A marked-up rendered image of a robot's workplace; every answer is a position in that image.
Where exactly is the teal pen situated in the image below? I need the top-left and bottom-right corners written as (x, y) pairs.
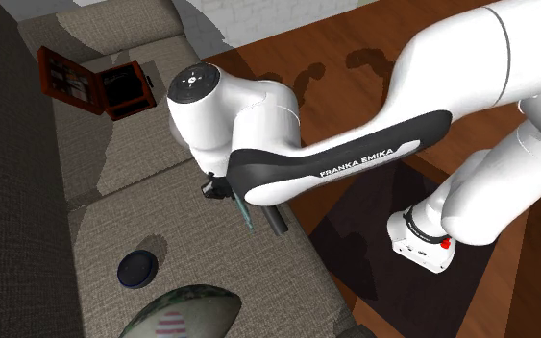
top-left (233, 190), bottom-right (256, 231)

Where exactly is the beige fabric sofa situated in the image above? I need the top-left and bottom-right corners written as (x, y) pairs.
top-left (0, 0), bottom-right (362, 338)

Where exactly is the round dark blue speaker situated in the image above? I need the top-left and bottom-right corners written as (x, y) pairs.
top-left (116, 249), bottom-right (160, 290)

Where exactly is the dark robot stand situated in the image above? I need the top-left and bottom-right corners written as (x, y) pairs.
top-left (307, 158), bottom-right (499, 338)

